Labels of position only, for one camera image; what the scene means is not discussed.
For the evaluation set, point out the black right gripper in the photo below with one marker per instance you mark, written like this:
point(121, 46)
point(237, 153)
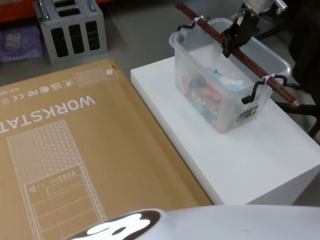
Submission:
point(246, 28)

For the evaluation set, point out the long brown rod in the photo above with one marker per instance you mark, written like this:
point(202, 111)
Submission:
point(255, 63)

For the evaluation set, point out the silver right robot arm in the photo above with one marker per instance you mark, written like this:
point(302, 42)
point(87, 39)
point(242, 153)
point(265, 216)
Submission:
point(258, 5)

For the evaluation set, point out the clear plastic storage bin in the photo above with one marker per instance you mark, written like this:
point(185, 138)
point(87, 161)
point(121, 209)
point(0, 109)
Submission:
point(200, 60)

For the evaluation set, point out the teal plastic piece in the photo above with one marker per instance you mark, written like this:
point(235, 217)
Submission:
point(214, 73)

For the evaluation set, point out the white zip tie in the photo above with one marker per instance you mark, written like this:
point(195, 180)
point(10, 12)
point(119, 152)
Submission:
point(268, 78)
point(200, 19)

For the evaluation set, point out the light blue plastic piece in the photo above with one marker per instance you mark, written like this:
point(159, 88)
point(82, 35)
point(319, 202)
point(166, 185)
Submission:
point(233, 84)

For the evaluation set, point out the pile of colourful clips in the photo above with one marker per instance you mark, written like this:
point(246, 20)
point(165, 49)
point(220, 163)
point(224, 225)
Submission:
point(200, 97)

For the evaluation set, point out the dark label on bin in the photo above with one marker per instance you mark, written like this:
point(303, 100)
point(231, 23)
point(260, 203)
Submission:
point(248, 112)

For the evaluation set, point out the black office chair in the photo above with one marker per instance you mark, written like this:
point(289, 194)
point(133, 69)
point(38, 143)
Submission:
point(305, 50)

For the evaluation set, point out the white block platform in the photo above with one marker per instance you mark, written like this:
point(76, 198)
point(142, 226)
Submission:
point(237, 160)

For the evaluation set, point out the grey metal slotted crate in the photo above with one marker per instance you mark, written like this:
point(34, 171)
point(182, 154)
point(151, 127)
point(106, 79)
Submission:
point(75, 32)

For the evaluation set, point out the large brown cardboard box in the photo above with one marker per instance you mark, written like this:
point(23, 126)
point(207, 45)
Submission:
point(100, 130)

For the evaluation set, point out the white robot torso shell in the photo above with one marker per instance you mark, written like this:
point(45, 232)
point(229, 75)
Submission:
point(225, 222)

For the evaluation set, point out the purple plastic bag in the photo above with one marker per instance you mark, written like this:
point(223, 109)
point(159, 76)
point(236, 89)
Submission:
point(17, 43)

